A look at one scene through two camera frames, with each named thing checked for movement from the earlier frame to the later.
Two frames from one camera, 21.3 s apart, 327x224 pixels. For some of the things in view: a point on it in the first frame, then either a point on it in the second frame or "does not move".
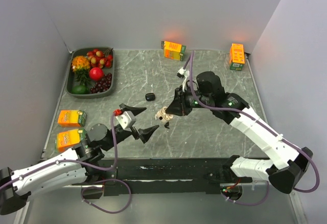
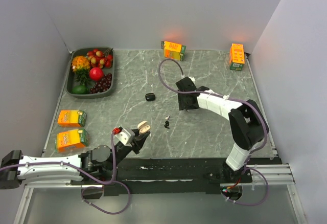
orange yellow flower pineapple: [80, 65] does not move
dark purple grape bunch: [102, 85] does not move
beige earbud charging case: [162, 116] -> [143, 127]
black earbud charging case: [150, 96] does not move
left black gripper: [144, 134] -> [139, 140]
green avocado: [80, 89] does not move
